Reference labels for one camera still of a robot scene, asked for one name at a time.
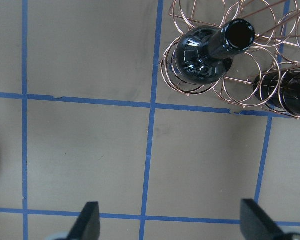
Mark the dark wine bottle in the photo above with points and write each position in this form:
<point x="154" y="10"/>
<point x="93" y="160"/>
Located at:
<point x="205" y="54"/>
<point x="287" y="96"/>

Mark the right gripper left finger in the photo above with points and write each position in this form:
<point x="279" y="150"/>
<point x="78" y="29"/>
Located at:
<point x="87" y="225"/>

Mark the copper wire wine basket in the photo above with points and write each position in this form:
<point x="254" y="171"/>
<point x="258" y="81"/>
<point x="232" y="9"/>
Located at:
<point x="276" y="47"/>

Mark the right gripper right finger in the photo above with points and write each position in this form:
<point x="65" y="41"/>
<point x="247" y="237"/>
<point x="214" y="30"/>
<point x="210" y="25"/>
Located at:
<point x="255" y="224"/>

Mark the dark wine bottle in basket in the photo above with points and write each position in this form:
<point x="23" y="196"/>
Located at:
<point x="287" y="96"/>

